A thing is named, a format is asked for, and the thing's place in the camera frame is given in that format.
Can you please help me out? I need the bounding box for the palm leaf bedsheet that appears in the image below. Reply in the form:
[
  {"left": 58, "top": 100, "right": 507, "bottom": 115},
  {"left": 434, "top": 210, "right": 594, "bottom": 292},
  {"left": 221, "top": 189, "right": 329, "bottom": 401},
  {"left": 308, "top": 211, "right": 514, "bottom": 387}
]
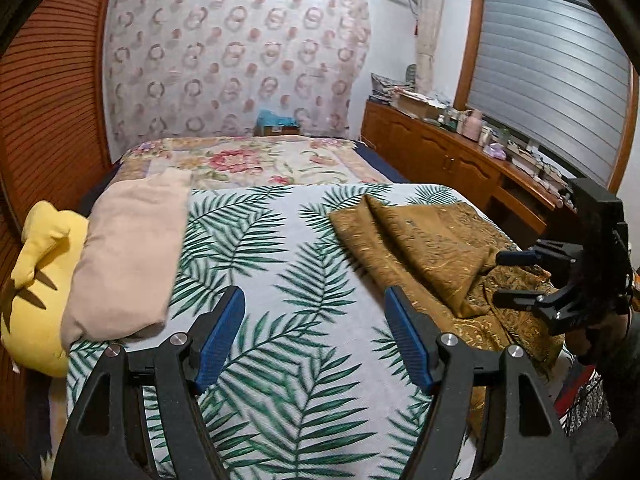
[{"left": 39, "top": 181, "right": 576, "bottom": 480}]

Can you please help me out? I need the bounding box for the yellow plush toy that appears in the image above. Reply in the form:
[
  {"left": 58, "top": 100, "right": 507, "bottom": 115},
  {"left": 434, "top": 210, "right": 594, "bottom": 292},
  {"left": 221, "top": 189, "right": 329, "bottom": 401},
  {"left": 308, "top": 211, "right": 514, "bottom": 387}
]
[{"left": 1, "top": 200, "right": 88, "bottom": 378}]

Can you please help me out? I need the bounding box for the wooden louvered wardrobe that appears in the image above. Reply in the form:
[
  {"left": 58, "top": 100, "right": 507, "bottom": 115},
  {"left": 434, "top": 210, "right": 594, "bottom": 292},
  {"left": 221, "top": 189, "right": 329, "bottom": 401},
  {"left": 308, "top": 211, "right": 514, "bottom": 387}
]
[{"left": 0, "top": 0, "right": 122, "bottom": 480}]

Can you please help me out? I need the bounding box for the wooden sideboard cabinet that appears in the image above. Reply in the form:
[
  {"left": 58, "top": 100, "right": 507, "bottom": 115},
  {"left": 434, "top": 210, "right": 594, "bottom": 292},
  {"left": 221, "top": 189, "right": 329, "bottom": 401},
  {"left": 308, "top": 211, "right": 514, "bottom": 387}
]
[{"left": 361, "top": 101, "right": 566, "bottom": 246}]

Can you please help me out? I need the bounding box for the pink beige pillow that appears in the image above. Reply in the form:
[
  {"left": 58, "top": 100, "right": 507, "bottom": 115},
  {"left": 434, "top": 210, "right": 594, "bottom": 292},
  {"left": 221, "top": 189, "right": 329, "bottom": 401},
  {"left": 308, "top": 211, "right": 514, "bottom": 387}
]
[{"left": 61, "top": 168, "right": 192, "bottom": 350}]

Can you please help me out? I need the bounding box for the grey window blind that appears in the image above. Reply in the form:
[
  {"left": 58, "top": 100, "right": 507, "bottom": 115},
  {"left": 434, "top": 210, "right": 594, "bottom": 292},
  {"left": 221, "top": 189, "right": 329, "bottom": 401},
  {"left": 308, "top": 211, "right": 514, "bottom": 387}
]
[{"left": 466, "top": 0, "right": 630, "bottom": 184}]

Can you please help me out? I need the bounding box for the brown patterned cloth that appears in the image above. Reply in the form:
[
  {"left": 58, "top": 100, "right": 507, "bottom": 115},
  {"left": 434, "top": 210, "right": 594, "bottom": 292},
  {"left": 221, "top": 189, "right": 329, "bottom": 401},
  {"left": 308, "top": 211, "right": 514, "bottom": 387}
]
[{"left": 327, "top": 193, "right": 566, "bottom": 441}]

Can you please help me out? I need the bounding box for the pink jug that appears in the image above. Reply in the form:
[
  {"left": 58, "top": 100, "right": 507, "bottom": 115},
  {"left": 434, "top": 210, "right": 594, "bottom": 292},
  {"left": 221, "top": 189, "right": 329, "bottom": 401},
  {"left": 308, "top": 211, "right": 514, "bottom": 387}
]
[{"left": 462, "top": 110, "right": 483, "bottom": 142}]

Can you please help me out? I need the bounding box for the person's right hand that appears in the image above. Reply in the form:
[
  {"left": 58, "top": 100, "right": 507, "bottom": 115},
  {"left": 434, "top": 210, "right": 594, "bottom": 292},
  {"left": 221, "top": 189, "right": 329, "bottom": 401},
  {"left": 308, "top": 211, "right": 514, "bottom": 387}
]
[{"left": 565, "top": 309, "right": 634, "bottom": 365}]

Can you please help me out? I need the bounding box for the box with blue cloth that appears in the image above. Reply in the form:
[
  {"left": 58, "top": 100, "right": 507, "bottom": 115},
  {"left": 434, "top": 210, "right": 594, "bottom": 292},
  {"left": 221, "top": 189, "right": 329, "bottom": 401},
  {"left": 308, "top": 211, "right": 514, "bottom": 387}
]
[{"left": 254, "top": 110, "right": 300, "bottom": 136}]

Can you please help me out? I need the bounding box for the patterned bag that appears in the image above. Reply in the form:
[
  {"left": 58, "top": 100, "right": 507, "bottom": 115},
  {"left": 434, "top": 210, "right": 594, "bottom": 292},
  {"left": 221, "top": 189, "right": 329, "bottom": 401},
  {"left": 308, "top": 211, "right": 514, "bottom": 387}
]
[{"left": 561, "top": 370, "right": 611, "bottom": 437}]

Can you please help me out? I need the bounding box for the cardboard box on cabinet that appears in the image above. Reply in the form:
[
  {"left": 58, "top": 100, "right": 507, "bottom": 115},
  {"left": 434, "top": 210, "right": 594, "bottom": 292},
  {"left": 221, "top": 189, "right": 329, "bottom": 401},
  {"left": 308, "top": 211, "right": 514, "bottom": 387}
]
[{"left": 392, "top": 91, "right": 447, "bottom": 120}]

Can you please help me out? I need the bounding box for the cream side curtain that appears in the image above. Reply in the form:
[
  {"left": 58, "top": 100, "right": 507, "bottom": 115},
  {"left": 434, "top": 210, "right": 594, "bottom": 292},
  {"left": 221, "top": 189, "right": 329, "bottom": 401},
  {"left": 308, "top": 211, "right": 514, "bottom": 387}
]
[{"left": 416, "top": 0, "right": 444, "bottom": 94}]

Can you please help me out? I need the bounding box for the purple small object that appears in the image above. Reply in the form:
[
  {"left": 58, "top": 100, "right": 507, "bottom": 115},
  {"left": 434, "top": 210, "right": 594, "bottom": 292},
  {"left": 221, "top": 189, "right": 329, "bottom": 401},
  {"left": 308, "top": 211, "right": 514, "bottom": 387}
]
[{"left": 483, "top": 142, "right": 506, "bottom": 160}]

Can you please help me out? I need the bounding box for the patterned lace curtain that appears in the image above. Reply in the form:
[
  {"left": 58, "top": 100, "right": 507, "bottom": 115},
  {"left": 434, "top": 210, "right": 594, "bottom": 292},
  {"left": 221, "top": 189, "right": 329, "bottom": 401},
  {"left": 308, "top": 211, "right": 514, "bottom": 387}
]
[{"left": 104, "top": 0, "right": 371, "bottom": 151}]

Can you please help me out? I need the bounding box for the floral quilt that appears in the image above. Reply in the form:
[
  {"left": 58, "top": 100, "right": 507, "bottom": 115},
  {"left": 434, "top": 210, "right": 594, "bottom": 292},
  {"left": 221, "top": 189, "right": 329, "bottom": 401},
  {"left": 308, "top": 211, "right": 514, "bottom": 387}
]
[{"left": 114, "top": 134, "right": 390, "bottom": 190}]

